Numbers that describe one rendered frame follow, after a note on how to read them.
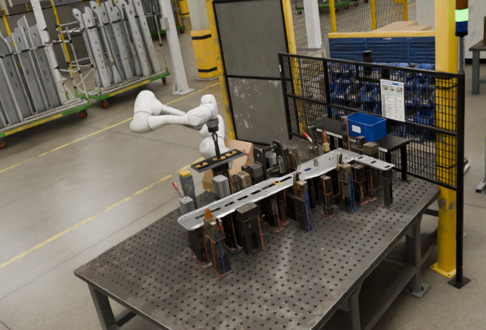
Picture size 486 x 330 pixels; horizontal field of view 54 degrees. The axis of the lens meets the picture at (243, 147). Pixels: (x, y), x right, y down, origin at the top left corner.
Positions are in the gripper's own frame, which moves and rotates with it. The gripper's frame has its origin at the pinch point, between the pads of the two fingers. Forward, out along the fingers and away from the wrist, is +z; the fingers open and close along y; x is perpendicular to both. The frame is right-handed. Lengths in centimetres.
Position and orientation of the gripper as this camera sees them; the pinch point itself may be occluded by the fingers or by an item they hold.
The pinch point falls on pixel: (218, 153)
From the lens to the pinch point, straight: 330.0
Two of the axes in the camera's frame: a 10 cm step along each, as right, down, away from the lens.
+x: 9.8, -1.9, 0.8
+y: 1.5, 3.4, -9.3
